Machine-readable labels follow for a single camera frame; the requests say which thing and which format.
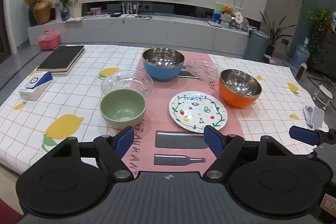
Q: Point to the white and blue box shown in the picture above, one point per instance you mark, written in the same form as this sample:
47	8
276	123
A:
34	87

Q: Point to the small blue box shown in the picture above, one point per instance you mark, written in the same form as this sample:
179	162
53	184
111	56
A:
216	18

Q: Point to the gold vase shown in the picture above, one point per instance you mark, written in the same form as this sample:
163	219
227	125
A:
42	12

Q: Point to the paper booklet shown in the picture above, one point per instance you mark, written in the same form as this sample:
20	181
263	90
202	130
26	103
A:
74	19

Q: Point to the grey trash can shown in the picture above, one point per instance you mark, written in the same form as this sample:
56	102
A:
257	47

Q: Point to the green ceramic bowl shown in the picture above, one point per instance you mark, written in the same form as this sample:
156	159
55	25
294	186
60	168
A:
118	119

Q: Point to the pink slippers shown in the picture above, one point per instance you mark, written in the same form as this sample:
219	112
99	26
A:
269	59

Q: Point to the teddy bear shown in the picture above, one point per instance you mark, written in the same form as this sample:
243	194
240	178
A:
227	10

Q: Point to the pink and black device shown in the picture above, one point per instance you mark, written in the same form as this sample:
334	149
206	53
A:
302	71

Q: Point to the small blue glass vase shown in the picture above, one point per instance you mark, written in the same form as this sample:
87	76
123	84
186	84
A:
64	14

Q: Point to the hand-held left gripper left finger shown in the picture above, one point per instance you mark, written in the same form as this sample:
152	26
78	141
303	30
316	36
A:
124	141

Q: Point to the clear glass plate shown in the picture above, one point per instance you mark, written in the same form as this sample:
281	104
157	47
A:
202	69
126	79

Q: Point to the thin pale book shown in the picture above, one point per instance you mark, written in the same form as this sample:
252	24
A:
59	73

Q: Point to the orange steel bowl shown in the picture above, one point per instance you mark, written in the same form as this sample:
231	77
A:
233	99

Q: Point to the tall potted plant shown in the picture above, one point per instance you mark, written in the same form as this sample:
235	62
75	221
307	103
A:
273	35

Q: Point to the dark cabinet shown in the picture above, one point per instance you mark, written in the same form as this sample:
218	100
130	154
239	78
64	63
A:
326	56

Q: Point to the pink plastic basket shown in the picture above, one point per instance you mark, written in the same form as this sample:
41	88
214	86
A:
48	41

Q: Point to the dark blue vase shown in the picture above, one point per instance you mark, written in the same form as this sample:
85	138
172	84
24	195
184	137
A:
31	18

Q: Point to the blue water bottle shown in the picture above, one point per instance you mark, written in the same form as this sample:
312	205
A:
300	56

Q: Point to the white plastic holder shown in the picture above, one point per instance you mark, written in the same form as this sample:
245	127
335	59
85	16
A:
315	116

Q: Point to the blue steel bowl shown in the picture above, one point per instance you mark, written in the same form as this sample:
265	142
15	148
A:
157	73

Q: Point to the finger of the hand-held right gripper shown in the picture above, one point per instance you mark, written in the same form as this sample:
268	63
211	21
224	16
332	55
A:
303	134

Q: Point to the white printed jar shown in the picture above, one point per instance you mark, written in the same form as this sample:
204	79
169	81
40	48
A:
75	8

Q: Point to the black notebook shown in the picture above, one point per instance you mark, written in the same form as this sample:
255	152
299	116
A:
60	57

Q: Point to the pink photo card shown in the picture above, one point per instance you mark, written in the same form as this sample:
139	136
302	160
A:
95	11

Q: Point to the white round stand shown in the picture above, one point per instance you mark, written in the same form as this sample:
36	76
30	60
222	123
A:
324	95

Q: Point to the white fruit print plate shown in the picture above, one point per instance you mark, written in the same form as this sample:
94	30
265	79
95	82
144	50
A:
194	113

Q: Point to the pink table runner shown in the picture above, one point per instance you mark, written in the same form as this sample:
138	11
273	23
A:
157	108

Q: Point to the bushy green plant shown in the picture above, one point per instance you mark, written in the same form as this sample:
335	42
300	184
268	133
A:
320	22

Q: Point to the lemon print tablecloth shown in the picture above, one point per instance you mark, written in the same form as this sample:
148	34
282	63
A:
78	87

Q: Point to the white router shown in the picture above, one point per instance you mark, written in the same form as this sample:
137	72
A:
128	12

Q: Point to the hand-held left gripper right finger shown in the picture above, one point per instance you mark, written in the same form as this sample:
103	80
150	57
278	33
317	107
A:
214	140

